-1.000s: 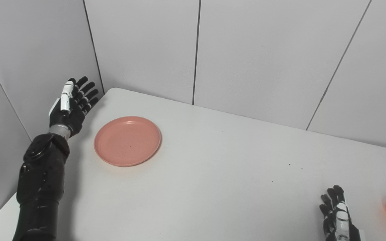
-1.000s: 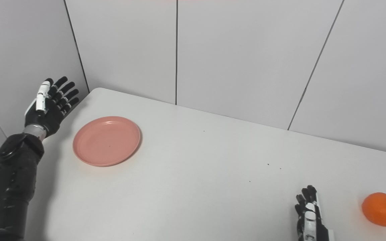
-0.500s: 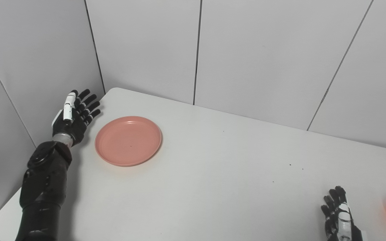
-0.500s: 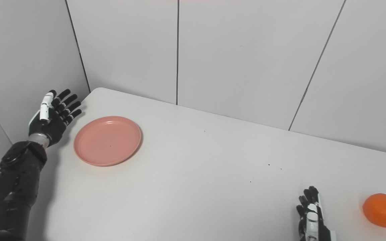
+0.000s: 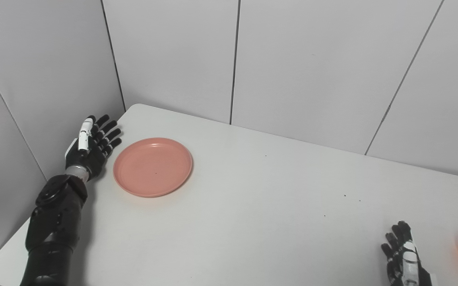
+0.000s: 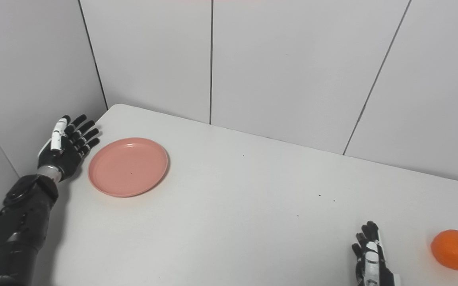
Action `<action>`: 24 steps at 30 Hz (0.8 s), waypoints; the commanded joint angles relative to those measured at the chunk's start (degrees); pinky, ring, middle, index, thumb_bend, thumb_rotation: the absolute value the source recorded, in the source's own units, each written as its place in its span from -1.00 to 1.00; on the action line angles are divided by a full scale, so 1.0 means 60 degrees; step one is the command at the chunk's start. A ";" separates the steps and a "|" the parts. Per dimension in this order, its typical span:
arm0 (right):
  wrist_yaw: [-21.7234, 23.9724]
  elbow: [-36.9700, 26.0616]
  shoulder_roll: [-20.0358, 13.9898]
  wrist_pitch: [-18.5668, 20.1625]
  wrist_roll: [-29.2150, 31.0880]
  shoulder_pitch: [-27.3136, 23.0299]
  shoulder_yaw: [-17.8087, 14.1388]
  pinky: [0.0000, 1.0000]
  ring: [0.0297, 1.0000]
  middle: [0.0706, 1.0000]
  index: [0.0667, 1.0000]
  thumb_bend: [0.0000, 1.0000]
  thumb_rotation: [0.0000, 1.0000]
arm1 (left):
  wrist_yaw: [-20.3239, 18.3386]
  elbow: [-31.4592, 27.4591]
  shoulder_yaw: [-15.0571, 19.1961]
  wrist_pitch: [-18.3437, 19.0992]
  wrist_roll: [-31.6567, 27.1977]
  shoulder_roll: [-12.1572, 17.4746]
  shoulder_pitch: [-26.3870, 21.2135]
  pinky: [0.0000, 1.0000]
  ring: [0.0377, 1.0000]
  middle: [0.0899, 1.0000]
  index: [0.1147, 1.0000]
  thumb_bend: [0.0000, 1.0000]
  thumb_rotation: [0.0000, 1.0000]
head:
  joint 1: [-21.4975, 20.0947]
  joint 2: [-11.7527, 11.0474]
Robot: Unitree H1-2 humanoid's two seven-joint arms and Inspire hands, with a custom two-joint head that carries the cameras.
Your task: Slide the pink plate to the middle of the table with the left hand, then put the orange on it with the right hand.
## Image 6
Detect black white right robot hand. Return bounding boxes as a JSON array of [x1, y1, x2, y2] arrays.
[[351, 221, 403, 286]]

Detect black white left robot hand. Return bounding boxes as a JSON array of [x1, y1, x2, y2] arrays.
[[37, 114, 101, 182]]

